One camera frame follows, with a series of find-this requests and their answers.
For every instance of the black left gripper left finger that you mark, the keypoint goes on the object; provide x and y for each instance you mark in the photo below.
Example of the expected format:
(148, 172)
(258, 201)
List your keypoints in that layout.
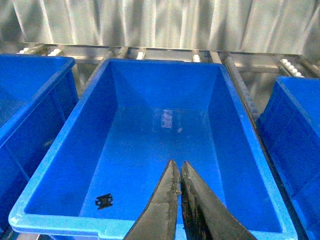
(159, 218)

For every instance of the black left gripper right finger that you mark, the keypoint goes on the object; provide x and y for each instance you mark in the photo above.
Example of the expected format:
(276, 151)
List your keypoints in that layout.
(204, 215)

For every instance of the blue source bin with buttons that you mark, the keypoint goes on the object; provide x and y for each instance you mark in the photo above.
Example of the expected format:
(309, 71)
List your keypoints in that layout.
(37, 95)

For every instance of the small black plastic clip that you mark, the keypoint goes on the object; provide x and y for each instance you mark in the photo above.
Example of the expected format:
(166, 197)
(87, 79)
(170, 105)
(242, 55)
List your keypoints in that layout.
(104, 201)

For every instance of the empty middle blue bin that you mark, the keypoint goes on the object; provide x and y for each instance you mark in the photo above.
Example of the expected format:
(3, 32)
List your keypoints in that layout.
(133, 118)

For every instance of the blue target bin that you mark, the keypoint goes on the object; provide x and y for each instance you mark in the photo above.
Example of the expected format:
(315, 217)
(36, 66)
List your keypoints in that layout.
(290, 129)

